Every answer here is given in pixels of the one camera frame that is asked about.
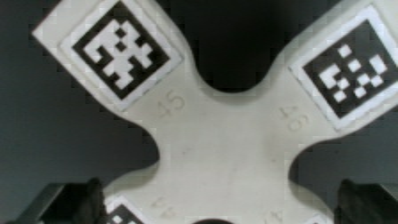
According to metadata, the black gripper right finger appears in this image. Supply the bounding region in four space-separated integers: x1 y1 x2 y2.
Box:
334 179 398 224

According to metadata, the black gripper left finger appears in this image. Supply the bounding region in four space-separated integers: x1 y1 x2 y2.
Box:
15 178 106 224

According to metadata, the white cross-shaped table base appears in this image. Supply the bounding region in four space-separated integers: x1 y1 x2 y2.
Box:
31 0 398 224

